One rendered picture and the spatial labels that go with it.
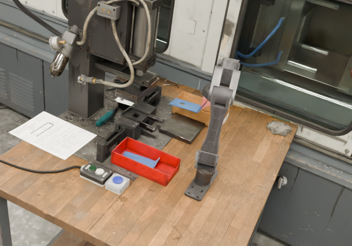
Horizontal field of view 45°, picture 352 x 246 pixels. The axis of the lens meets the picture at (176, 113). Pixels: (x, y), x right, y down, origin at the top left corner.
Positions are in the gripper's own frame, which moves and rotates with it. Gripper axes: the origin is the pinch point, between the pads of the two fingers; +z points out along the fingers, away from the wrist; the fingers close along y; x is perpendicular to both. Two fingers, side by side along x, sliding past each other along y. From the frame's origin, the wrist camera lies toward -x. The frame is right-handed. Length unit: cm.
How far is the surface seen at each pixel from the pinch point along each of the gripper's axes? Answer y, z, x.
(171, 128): 3.9, 16.9, 4.8
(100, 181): 7, 21, 52
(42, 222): 25, 130, 13
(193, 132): -4.8, 12.5, 1.3
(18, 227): 32, 134, 24
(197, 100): 4.6, 13.2, -21.3
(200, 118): -2.8, 12.1, -10.1
